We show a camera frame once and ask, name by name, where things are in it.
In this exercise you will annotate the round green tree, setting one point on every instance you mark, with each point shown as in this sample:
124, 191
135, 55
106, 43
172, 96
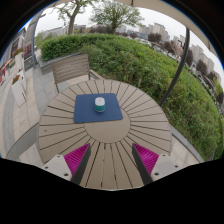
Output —
116, 13

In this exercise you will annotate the white and teal computer mouse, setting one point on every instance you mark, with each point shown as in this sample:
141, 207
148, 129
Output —
99, 104

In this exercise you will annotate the dark curved parasol pole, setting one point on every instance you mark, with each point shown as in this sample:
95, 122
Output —
181, 63

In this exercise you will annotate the green hedge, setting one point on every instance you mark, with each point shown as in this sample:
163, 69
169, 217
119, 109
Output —
140, 63

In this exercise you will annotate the dark banner stand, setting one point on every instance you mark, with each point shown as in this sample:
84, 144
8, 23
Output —
29, 46

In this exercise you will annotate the group of apartment buildings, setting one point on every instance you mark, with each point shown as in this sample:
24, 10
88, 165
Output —
196, 53

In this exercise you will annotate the sparse-leaved tree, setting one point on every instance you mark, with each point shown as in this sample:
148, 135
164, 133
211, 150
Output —
72, 13

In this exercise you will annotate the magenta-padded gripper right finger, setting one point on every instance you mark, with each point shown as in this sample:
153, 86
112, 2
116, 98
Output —
146, 159

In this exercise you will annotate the slatted outdoor chair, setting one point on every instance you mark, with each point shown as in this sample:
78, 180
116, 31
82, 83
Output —
70, 68

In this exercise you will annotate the white planter box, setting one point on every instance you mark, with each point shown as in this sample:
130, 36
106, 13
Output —
18, 91

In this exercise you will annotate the blue rectangular mouse pad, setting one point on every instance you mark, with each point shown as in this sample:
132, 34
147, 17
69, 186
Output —
83, 111

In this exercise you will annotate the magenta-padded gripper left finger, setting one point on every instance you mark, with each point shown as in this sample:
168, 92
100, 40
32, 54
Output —
76, 159

